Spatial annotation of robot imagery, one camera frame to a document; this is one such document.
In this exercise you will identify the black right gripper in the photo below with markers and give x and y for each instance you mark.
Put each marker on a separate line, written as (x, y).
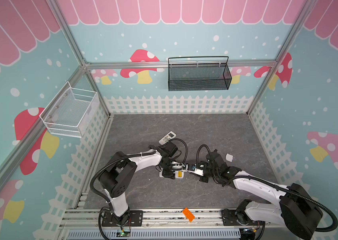
(205, 172)

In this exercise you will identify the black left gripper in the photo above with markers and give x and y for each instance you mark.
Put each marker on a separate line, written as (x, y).
(169, 174)

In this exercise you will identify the white battery cover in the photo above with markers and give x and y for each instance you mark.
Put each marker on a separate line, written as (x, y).
(229, 157)

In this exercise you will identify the large white remote control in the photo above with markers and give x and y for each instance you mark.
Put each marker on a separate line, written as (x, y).
(175, 174)

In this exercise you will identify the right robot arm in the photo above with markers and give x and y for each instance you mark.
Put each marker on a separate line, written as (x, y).
(288, 206)

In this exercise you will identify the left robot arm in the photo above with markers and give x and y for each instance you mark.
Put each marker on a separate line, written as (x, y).
(112, 180)

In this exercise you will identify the small white remote control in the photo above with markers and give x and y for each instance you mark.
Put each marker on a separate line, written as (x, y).
(167, 137)

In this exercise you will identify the orange toy brick on rail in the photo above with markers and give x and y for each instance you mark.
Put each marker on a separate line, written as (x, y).
(188, 214)

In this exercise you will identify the black wire mesh basket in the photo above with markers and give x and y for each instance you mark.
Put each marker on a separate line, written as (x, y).
(205, 73)

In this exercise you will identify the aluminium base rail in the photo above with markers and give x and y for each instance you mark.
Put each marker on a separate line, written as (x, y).
(163, 224)

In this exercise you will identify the white wire mesh basket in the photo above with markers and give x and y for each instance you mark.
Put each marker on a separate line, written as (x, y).
(70, 112)

